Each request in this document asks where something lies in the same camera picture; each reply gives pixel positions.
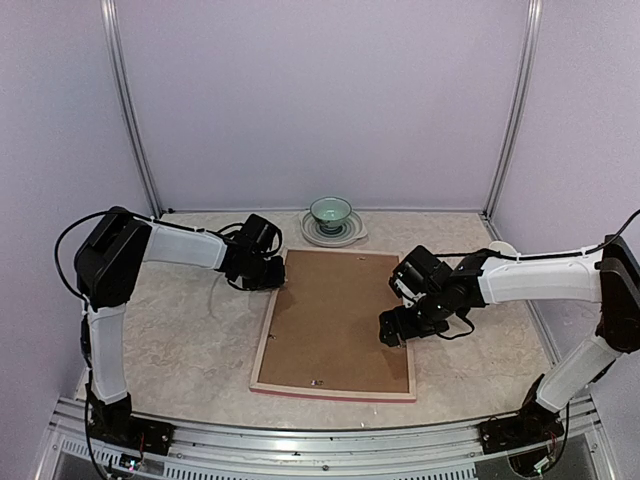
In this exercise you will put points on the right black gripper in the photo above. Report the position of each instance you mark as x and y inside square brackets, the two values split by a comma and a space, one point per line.
[407, 331]

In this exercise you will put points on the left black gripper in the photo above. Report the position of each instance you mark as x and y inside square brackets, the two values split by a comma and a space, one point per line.
[276, 280]

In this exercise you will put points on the brown backing board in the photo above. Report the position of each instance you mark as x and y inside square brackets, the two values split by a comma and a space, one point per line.
[335, 325]

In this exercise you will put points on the pink wooden picture frame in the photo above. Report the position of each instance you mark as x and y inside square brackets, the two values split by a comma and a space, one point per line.
[330, 395]

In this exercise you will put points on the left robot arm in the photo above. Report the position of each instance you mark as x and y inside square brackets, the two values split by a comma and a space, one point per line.
[108, 263]

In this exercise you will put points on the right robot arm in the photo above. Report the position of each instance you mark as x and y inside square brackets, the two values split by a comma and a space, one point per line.
[606, 274]

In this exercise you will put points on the green ceramic bowl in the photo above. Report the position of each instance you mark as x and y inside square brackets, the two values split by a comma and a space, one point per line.
[330, 213]

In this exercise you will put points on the light blue mug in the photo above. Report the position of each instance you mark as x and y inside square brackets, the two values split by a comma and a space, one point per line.
[502, 247]

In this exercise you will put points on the striped ceramic plate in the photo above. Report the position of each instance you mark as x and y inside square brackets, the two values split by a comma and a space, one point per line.
[351, 231]

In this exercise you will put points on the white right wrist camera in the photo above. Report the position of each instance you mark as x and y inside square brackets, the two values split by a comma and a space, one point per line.
[408, 297]

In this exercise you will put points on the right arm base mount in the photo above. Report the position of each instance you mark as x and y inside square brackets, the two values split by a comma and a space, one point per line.
[531, 424]

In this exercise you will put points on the aluminium front rail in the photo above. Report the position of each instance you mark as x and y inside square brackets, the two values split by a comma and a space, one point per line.
[208, 451]

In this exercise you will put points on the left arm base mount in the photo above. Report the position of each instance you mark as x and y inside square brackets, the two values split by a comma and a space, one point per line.
[116, 424]

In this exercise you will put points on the left aluminium corner post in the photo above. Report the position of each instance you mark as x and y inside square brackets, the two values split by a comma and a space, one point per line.
[109, 15]

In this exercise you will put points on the aluminium corner post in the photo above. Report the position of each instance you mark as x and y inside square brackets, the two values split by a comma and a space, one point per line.
[109, 15]
[517, 107]

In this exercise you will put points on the right aluminium corner post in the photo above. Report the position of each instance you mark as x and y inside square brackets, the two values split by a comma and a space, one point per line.
[517, 107]

